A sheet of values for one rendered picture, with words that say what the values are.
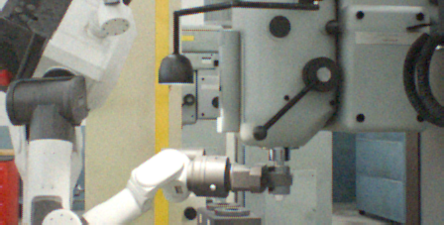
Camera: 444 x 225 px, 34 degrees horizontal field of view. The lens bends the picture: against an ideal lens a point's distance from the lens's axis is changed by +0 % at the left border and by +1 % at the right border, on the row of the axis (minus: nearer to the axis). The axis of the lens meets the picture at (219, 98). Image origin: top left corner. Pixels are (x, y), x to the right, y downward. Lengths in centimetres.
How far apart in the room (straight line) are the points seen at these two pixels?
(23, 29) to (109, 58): 20
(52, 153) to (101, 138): 166
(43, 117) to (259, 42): 48
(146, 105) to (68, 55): 159
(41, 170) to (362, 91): 67
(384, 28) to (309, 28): 15
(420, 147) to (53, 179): 84
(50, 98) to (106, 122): 164
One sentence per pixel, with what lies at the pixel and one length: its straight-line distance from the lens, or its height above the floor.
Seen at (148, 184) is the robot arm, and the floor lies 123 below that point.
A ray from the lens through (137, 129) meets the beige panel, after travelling 319.
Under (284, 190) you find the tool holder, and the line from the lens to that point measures 151.
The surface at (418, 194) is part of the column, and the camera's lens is 176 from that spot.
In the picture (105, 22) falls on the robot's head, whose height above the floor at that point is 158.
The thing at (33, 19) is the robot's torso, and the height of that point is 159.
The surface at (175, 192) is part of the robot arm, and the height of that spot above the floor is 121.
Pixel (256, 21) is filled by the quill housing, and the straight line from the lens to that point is 144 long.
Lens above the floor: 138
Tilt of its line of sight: 1 degrees up
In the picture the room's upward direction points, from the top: straight up
